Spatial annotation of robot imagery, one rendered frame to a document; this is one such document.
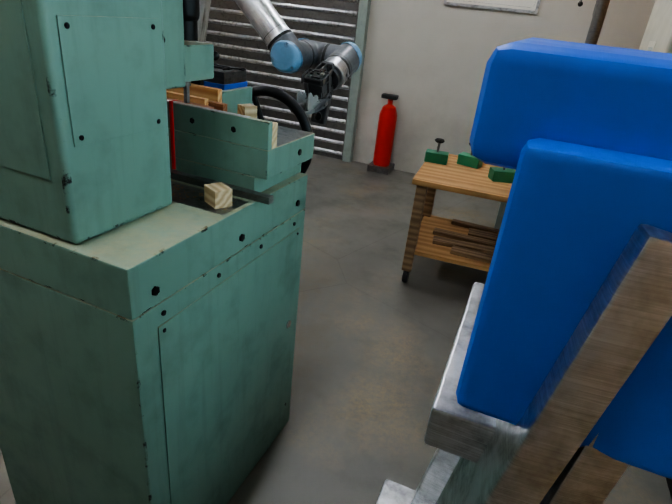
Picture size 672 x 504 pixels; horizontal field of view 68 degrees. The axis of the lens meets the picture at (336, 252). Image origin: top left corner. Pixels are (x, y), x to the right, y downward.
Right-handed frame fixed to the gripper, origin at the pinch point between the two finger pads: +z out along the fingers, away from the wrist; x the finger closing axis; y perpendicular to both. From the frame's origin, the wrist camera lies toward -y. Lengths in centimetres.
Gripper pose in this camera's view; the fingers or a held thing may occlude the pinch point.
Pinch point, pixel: (299, 115)
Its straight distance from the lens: 145.6
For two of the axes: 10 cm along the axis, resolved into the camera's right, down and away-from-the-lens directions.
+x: 9.1, 2.9, -3.1
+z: -4.2, 6.6, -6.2
